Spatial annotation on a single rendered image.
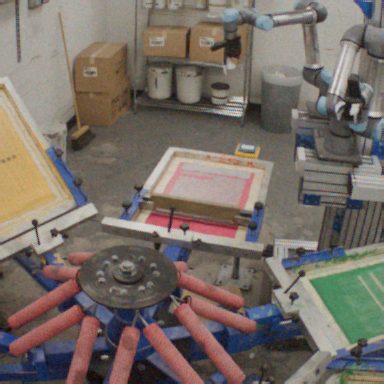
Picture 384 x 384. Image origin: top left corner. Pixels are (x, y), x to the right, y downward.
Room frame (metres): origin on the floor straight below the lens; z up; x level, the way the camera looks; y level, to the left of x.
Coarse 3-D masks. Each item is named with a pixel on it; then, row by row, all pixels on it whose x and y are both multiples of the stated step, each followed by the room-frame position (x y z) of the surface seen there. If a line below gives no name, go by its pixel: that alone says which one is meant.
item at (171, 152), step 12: (168, 156) 2.55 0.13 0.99; (180, 156) 2.62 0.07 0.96; (192, 156) 2.60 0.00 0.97; (204, 156) 2.59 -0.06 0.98; (216, 156) 2.57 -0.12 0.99; (228, 156) 2.58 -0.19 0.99; (156, 168) 2.42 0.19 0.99; (264, 168) 2.51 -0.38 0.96; (156, 180) 2.31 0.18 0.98; (264, 180) 2.33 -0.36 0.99; (264, 192) 2.22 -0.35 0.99
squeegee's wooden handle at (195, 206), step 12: (156, 192) 2.07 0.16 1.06; (156, 204) 2.04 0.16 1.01; (168, 204) 2.03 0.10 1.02; (180, 204) 2.02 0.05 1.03; (192, 204) 2.01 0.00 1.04; (204, 204) 1.99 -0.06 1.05; (216, 204) 1.99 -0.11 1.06; (228, 204) 1.99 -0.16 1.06; (216, 216) 1.98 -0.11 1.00; (228, 216) 1.97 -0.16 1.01
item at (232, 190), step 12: (216, 180) 2.38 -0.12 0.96; (228, 180) 2.38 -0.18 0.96; (240, 180) 2.39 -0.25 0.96; (252, 180) 2.39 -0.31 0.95; (216, 192) 2.26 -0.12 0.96; (228, 192) 2.26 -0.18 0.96; (240, 192) 2.27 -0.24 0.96; (240, 204) 2.16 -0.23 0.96; (192, 228) 1.95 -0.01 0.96; (204, 228) 1.95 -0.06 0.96; (216, 228) 1.95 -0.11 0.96; (228, 228) 1.96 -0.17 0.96
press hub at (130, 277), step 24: (96, 264) 1.23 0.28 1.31; (120, 264) 1.22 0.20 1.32; (144, 264) 1.25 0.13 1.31; (168, 264) 1.25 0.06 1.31; (96, 288) 1.12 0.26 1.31; (120, 288) 1.13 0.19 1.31; (144, 288) 1.13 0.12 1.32; (168, 288) 1.14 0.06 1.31; (120, 312) 1.16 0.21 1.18; (144, 312) 1.19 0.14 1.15; (168, 312) 1.35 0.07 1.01; (96, 336) 1.20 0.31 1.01; (120, 336) 1.13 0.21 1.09; (144, 336) 1.14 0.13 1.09; (96, 360) 1.09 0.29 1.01; (144, 360) 1.10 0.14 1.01
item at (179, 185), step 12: (180, 168) 2.49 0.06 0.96; (180, 180) 2.36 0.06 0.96; (192, 180) 2.37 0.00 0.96; (204, 180) 2.37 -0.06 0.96; (168, 192) 2.24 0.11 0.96; (180, 192) 2.25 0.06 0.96; (192, 192) 2.25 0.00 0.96; (204, 192) 2.26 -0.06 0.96; (156, 216) 2.03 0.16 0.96; (168, 216) 2.04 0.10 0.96
